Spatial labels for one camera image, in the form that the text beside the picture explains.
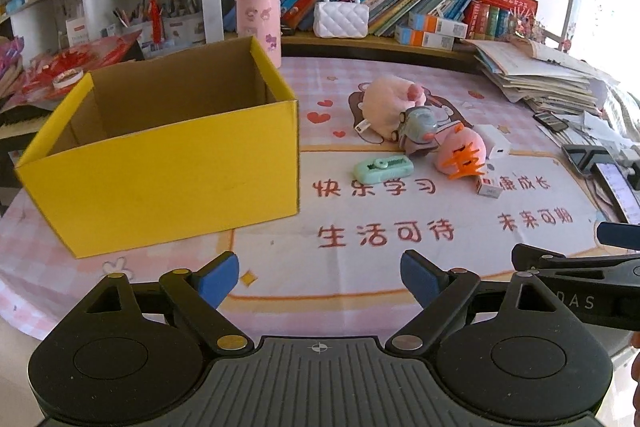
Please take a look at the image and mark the white charger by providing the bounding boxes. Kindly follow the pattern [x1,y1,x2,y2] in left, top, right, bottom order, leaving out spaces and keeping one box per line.
[472,123,511,159]

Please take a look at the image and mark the yellow cardboard box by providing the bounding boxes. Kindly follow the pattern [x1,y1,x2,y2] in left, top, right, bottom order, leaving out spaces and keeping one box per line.
[14,36,301,259]

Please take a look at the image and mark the white pen organizer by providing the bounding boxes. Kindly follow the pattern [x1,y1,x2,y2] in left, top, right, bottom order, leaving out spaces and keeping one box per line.
[114,0,206,48]

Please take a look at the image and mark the red tassel ornament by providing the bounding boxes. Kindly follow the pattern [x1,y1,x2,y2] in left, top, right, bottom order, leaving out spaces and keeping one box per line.
[147,0,166,46]

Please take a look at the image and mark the phone on stand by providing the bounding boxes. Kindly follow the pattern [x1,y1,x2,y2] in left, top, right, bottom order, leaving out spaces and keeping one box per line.
[561,143,640,224]

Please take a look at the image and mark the tape roll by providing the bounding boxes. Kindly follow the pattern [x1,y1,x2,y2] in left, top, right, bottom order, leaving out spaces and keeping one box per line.
[52,69,84,89]

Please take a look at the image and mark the white red label box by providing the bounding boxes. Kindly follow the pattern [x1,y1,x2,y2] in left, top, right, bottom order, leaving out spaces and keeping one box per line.
[65,18,92,48]

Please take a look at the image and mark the stack of papers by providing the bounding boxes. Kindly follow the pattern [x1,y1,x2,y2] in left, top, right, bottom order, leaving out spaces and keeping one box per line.
[472,38,621,116]

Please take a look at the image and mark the black electronic keyboard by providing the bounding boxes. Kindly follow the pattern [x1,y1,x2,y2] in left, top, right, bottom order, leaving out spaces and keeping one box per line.
[0,104,58,142]

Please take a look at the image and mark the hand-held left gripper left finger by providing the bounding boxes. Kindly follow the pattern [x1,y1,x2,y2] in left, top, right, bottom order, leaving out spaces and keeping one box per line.
[85,251,256,356]

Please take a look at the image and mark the grey toy car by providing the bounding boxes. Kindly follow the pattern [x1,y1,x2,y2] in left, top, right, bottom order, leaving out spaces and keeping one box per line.
[395,106,451,156]

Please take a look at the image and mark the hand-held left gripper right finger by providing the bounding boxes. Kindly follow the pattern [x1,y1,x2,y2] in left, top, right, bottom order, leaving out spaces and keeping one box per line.
[384,249,556,356]

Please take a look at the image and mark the white quilted handbag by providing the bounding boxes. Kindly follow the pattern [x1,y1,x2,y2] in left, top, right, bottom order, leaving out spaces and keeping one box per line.
[313,0,370,39]

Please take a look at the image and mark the orange hair clip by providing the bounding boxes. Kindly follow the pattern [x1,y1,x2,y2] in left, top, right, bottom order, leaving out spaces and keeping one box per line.
[445,146,487,182]

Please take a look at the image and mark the small white card box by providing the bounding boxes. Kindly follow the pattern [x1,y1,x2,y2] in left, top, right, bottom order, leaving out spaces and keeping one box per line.
[475,176,502,198]

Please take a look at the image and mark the white orange packet box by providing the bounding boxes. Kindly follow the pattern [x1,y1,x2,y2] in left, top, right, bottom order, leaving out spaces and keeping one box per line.
[395,27,455,52]
[409,13,468,38]

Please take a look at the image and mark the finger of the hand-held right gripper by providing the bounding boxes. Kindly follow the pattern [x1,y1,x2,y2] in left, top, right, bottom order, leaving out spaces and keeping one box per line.
[596,221,640,253]
[511,244,640,278]

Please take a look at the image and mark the green correction tape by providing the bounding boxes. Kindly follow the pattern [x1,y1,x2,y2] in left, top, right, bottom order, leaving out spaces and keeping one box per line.
[354,156,414,182]

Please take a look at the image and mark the black phone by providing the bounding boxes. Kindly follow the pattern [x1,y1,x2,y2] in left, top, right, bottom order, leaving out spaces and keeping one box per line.
[533,111,569,133]

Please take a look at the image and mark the red boxed book set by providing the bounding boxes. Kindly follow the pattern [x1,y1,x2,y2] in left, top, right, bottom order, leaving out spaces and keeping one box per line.
[465,0,539,42]

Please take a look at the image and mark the peach plush toy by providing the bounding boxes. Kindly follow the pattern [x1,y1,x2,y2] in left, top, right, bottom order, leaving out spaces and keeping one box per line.
[434,127,489,175]

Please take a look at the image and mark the pink cylinder cup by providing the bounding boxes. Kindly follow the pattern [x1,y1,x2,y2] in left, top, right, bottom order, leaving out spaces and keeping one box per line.
[234,0,282,68]

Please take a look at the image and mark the pink plush toy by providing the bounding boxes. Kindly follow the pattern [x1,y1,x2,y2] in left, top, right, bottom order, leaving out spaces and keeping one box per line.
[354,76,429,142]

